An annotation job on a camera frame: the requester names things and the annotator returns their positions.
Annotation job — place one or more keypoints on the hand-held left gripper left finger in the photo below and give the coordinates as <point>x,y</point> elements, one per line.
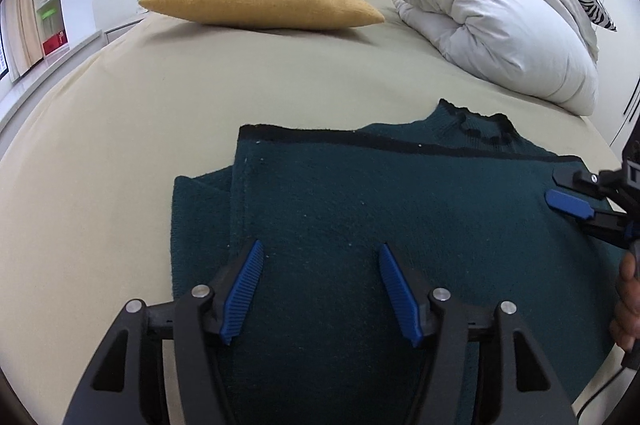
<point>242,292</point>

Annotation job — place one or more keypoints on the beige curtain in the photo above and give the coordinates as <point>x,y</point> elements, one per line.
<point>27,30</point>

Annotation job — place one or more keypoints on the person's right hand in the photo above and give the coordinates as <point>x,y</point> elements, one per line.
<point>627,305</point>

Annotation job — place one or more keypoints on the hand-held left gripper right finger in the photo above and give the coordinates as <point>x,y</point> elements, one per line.
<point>400,295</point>

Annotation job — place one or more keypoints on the red box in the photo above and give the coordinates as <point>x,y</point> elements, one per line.
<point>54,43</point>

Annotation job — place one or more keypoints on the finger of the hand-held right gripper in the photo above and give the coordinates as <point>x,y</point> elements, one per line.
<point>567,201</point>
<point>592,182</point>

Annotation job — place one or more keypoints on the white folded duvet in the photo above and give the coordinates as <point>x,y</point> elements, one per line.
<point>490,25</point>

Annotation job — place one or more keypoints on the bed with beige sheet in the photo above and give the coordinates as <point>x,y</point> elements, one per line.
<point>125,105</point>

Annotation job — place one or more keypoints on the green box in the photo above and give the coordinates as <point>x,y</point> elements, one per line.
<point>48,11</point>

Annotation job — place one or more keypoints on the dark green knit sweater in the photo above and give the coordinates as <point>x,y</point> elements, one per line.
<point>350,195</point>

